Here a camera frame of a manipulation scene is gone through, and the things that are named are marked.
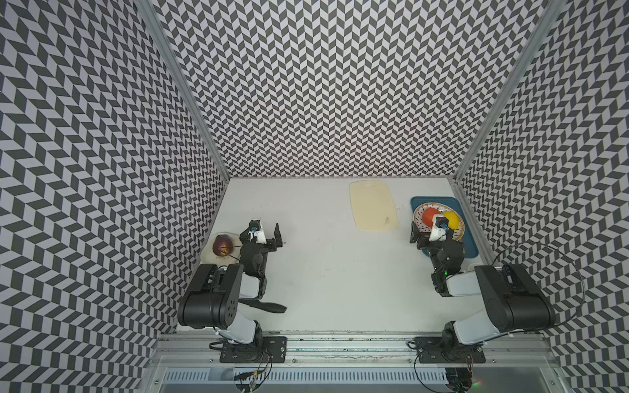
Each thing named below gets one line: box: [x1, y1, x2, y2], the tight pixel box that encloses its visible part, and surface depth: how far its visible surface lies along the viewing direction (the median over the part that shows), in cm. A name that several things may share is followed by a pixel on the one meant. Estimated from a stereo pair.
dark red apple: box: [212, 234, 234, 258], surface depth 92 cm
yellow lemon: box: [443, 211, 460, 231], surface depth 101 cm
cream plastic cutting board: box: [348, 180, 399, 231], surface depth 113 cm
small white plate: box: [200, 231, 241, 266], surface depth 93 cm
